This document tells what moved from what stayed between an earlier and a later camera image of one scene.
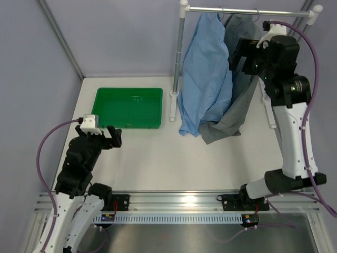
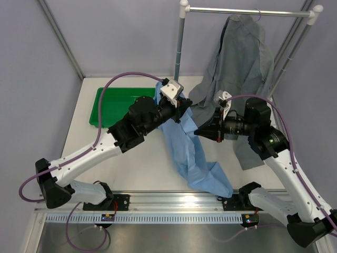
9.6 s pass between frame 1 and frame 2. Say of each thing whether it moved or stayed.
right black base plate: stayed
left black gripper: moved
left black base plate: stayed
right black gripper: moved
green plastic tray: stayed
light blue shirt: moved
